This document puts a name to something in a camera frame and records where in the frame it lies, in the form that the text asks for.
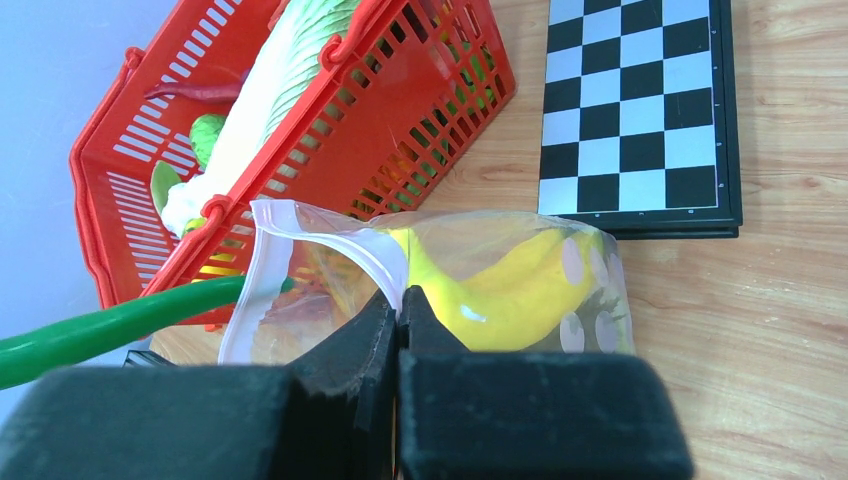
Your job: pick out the black white checkerboard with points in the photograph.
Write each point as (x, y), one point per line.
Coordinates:
(639, 125)

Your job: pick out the long green cabbage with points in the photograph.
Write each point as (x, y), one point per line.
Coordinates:
(284, 68)

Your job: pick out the red chili pepper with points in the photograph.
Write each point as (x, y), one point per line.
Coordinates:
(212, 94)

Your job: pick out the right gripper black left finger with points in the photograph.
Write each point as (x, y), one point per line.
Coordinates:
(326, 415)

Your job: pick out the orange toy pineapple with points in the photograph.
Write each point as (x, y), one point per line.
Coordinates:
(324, 289)

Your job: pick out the red plastic basket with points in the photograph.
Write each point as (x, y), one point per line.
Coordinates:
(396, 103)

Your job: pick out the green chili pepper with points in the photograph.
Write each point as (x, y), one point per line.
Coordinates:
(26, 357)

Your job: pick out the white cauliflower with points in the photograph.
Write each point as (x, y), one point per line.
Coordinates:
(184, 203)

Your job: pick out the clear zip top bag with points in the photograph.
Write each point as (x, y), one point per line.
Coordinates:
(462, 243)

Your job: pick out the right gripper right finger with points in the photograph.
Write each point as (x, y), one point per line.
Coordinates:
(529, 415)

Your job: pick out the yellow banana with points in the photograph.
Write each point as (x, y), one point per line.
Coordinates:
(516, 302)

